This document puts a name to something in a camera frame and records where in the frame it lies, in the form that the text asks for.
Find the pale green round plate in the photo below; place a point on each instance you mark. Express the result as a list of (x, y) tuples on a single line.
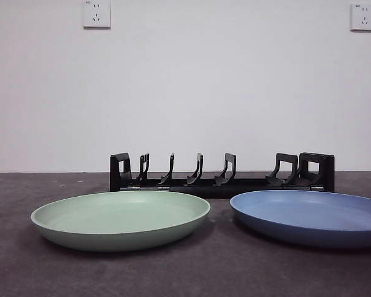
[(120, 222)]

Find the blue round plate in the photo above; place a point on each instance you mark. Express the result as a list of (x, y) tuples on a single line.
[(306, 222)]

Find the black plate rack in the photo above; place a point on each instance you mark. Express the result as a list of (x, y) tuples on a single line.
[(198, 189)]

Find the white wall power outlet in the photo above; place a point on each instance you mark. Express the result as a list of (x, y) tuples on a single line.
[(96, 14), (363, 17)]

